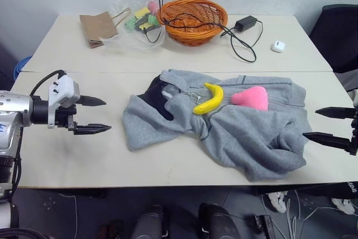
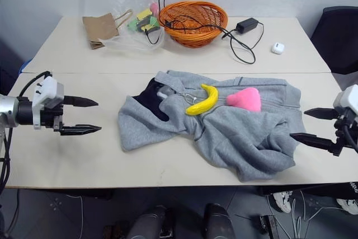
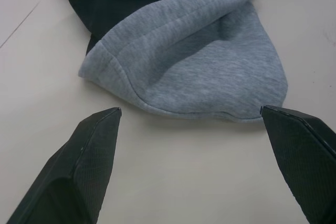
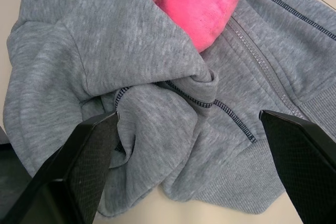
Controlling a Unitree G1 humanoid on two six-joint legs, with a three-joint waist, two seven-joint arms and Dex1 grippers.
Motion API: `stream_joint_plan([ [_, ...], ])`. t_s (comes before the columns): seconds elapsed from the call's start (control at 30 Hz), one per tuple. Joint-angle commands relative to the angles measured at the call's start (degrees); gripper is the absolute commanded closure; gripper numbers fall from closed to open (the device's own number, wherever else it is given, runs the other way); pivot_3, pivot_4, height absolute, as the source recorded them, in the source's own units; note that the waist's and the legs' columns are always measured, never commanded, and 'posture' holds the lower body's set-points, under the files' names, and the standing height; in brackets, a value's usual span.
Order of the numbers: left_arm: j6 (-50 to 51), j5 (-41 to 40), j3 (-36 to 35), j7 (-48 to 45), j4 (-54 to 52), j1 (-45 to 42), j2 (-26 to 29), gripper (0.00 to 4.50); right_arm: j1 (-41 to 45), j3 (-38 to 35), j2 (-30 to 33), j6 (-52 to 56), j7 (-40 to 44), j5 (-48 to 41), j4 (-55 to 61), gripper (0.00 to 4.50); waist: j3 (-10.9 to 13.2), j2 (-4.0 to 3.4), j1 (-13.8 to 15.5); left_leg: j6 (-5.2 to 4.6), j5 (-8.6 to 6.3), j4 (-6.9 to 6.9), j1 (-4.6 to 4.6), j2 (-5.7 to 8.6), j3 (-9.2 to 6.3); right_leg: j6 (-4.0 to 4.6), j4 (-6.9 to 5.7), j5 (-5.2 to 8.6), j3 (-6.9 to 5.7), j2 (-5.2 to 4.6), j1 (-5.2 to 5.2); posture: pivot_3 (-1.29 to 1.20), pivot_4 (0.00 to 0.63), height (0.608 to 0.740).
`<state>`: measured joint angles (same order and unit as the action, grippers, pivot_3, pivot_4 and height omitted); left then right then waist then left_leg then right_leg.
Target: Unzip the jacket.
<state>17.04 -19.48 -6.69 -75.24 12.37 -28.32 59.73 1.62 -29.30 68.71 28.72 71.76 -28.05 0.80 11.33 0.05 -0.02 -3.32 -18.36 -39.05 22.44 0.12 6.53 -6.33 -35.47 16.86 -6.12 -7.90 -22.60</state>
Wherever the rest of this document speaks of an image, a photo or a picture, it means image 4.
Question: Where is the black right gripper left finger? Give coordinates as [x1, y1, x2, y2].
[0, 111, 120, 224]

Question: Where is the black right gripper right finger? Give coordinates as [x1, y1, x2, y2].
[258, 109, 336, 224]

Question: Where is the grey zip hoodie pink lining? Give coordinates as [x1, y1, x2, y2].
[4, 0, 336, 218]

